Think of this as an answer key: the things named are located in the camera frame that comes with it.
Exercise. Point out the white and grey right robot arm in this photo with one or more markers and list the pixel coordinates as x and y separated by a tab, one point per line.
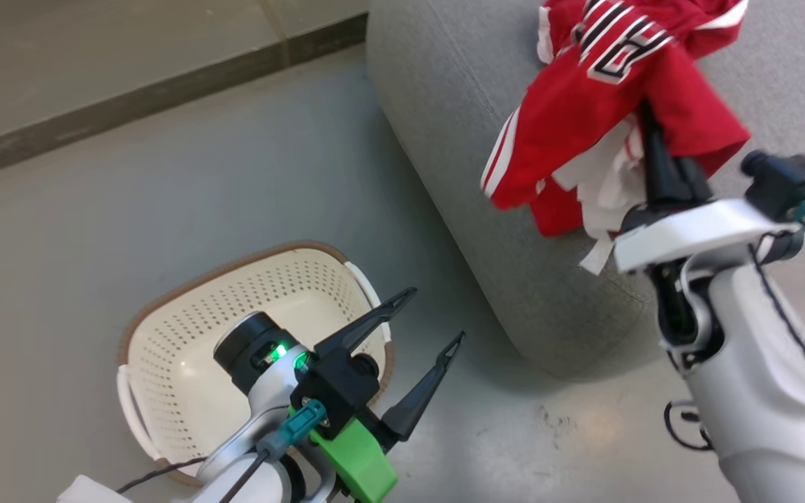
759	391

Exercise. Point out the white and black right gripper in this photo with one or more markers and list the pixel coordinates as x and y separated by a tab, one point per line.
689	230

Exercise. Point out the cream perforated laundry basket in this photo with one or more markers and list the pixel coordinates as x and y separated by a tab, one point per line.
186	391

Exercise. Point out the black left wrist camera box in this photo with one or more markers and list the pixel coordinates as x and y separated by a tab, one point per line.
336	388

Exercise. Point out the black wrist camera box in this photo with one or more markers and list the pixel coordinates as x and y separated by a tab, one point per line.
336	388
790	185

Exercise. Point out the white and grey left robot arm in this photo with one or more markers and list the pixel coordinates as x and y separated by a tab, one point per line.
245	346

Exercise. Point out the grey fabric sofa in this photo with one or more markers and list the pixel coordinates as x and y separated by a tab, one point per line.
458	105

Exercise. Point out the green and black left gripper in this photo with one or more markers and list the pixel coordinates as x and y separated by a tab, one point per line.
360	464

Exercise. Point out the dark grey skirting board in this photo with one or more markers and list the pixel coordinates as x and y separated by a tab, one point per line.
130	101

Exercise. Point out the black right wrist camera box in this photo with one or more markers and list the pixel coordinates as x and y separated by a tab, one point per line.
790	185

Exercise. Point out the red and white jersey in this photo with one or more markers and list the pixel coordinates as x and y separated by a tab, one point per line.
584	126

